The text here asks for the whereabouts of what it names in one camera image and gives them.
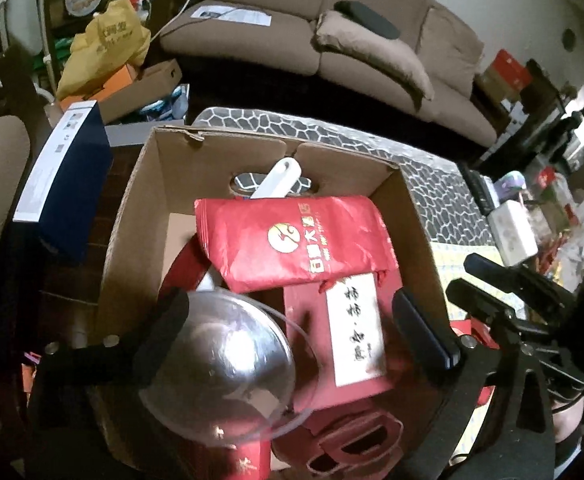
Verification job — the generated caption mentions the red printed paper sheet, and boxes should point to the red printed paper sheet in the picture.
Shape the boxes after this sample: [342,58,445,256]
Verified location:
[450,317,498,411]

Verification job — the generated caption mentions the cardboard box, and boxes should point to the cardboard box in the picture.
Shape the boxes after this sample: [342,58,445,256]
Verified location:
[96,125,453,480]

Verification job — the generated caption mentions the red storage box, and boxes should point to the red storage box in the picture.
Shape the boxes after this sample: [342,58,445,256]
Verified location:
[476,49,533,107]

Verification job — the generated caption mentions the red foil bag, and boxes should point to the red foil bag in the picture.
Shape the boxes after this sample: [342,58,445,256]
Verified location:
[194,194,401,294]

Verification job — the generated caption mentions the yellow plastic bag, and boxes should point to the yellow plastic bag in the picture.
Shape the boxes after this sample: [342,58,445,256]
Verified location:
[54,0,152,102]

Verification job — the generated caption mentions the navy blue white box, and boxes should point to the navy blue white box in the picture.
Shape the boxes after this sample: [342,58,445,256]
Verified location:
[11,99,116,264]

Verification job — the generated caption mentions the person's right hand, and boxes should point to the person's right hand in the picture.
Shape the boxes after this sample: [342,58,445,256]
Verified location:
[546,396,584,445]

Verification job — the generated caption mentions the purple toy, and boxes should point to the purple toy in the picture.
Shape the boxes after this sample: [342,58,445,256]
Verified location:
[494,170,528,202]

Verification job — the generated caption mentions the dark shelf unit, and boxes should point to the dark shelf unit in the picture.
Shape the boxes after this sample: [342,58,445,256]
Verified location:
[470,59,584,173]

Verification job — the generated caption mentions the white paper sheets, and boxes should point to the white paper sheets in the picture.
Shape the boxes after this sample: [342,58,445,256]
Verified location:
[189,3,273,27]

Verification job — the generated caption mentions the brown cushion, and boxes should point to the brown cushion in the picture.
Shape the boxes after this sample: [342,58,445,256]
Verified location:
[314,9,436,112]

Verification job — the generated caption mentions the white tissue box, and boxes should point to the white tissue box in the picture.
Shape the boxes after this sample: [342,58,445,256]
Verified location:
[486,199,541,267]

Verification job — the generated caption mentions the red shiny packet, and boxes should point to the red shiny packet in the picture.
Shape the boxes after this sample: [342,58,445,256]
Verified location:
[229,441,273,480]

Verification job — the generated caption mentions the orange box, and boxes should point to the orange box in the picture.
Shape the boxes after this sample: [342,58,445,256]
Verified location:
[61,64,139,112]

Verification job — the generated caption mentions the brown sofa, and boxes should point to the brown sofa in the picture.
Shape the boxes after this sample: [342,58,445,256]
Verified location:
[159,0,498,149]

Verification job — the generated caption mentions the black remote control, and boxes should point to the black remote control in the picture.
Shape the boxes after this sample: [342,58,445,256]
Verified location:
[458,161,496,217]

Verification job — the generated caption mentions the white metal rack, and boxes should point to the white metal rack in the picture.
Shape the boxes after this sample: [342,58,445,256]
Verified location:
[0,0,59,92]

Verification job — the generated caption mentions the red gift box white label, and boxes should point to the red gift box white label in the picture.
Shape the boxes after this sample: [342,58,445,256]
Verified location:
[281,272,399,415]

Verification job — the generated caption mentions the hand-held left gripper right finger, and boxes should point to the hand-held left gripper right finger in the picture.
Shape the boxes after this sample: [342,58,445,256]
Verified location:
[393,289,558,480]

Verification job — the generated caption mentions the white cable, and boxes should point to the white cable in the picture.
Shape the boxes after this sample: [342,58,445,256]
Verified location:
[151,0,209,42]

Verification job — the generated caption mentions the flat cardboard carton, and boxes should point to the flat cardboard carton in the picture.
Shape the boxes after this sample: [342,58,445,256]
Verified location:
[59,58,183,127]

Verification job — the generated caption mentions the clear plastic cup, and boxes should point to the clear plastic cup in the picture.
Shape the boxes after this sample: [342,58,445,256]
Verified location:
[138,289,321,445]

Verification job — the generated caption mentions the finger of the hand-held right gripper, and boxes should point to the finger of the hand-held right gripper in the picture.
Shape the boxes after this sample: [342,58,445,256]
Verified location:
[444,279,518,332]
[464,254,528,293]

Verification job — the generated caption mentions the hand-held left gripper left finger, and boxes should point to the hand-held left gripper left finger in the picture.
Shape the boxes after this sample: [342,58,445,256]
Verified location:
[22,289,191,480]

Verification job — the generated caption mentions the yellow checked tablecloth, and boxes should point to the yellow checked tablecloth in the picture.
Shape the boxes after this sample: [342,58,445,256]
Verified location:
[431,241,502,321]

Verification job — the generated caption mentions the grey stone pattern mat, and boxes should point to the grey stone pattern mat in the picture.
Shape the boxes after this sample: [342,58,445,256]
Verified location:
[191,105,498,252]

